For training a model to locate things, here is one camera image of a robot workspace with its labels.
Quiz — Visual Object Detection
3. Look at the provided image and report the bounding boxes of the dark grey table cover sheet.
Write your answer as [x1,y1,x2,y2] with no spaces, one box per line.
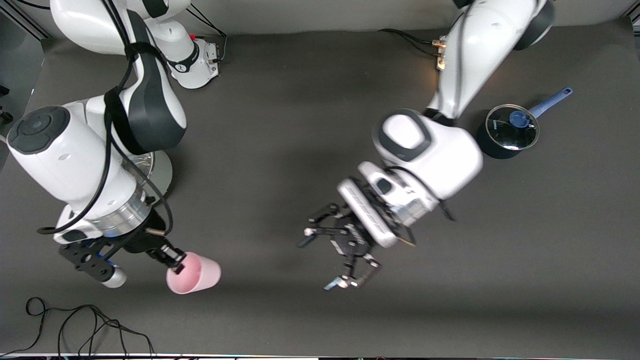
[0,17,640,357]

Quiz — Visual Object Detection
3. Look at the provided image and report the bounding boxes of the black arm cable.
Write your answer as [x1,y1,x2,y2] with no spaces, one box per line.
[37,0,174,237]
[387,164,457,223]

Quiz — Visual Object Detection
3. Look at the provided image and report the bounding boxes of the glass lid with blue knob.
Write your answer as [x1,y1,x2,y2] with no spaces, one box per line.
[486,104,541,152]

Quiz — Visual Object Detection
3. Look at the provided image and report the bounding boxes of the glass lid with grey knob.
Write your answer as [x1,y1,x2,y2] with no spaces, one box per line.
[122,152,156,189]

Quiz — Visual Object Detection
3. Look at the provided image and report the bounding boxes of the pink plastic cup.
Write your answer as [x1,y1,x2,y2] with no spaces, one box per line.
[166,251,222,296]

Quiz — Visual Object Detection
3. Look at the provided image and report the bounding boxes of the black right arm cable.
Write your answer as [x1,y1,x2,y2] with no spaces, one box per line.
[37,0,174,237]

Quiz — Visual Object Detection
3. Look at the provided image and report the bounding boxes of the dark blue saucepan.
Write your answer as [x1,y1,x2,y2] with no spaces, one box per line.
[476,87,574,160]

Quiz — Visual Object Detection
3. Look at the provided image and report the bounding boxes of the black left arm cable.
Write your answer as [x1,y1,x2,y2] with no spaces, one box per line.
[387,164,457,223]

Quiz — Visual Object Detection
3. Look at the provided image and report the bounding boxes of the grey pot with loop handles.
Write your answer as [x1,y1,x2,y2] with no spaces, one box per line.
[120,149,174,202]

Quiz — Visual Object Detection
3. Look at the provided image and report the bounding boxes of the thin black loose cable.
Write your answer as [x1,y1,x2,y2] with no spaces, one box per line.
[0,296,156,359]

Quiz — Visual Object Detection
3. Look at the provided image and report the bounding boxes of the black frame rail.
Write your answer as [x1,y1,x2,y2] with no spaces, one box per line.
[0,6,51,41]

